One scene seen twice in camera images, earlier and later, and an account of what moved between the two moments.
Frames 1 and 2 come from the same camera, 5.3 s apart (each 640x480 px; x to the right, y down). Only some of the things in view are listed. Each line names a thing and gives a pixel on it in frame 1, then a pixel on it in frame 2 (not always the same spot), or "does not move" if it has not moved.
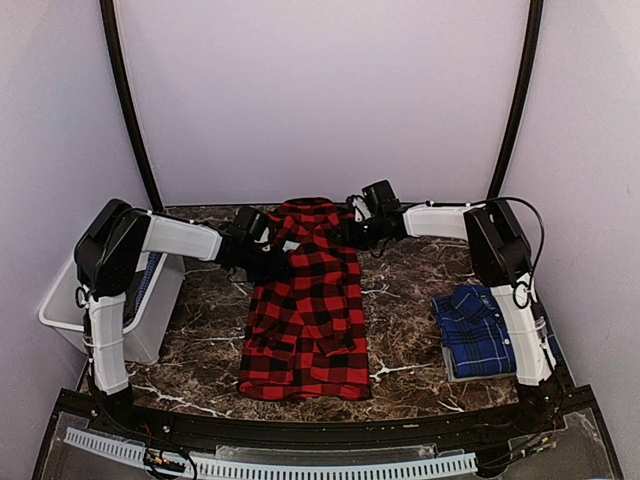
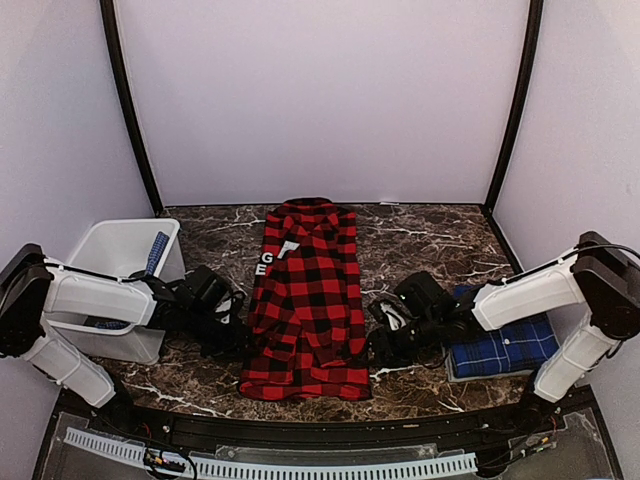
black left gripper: (277, 270) to (234, 345)
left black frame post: (121, 84) does not move
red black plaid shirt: (305, 338) does not move
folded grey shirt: (447, 357) does not move
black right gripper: (348, 237) to (377, 337)
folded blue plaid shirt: (473, 332) does not move
